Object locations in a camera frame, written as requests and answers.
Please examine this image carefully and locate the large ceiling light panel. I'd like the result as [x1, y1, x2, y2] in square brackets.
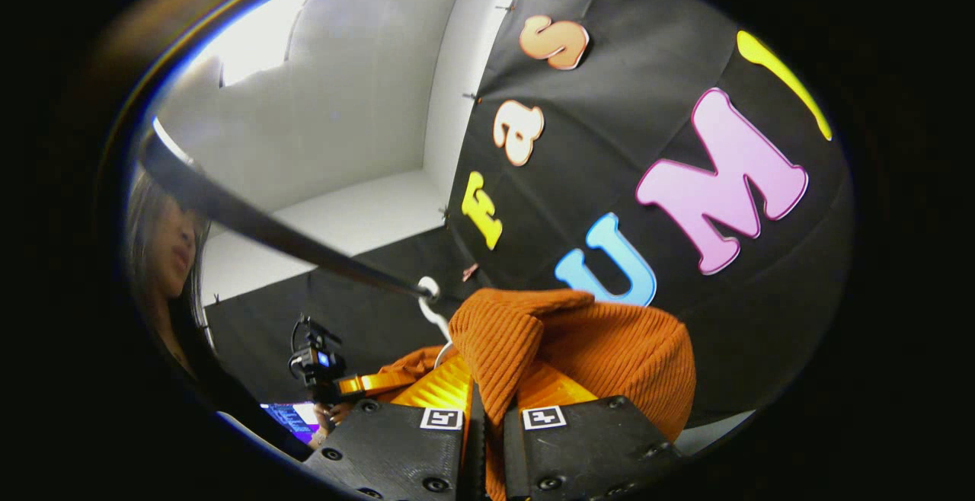
[198, 0, 321, 87]

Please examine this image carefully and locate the black clothes rail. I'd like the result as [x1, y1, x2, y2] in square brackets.
[137, 128, 431, 300]

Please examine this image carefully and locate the purple lit screen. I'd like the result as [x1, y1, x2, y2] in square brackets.
[261, 402, 321, 445]

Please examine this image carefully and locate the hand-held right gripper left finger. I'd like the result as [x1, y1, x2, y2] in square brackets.
[301, 353, 488, 501]

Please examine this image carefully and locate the person's head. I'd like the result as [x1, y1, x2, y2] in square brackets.
[126, 170, 214, 380]

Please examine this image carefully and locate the white plastic hanger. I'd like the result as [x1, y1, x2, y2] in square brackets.
[417, 276, 456, 369]

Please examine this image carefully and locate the orange corduroy jacket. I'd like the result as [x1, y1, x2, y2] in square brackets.
[373, 288, 698, 501]

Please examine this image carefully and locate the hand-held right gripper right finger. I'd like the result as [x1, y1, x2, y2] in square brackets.
[503, 360, 684, 501]

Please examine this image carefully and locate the black backdrop cloth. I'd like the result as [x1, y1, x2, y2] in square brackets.
[202, 0, 854, 429]

